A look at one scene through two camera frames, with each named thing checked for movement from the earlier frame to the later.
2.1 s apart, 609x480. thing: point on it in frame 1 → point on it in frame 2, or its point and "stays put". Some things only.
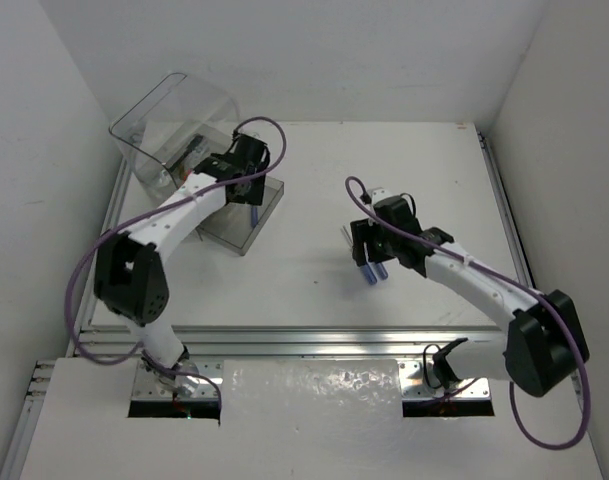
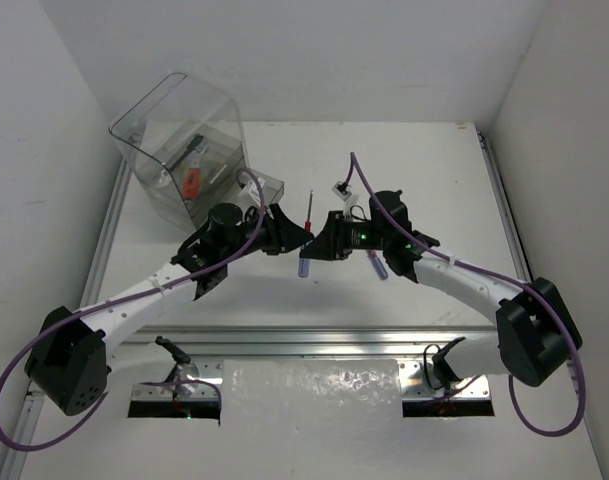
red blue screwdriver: [381, 270] stays put
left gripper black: [257, 185] → [276, 232]
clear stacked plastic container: [173, 131] stays put
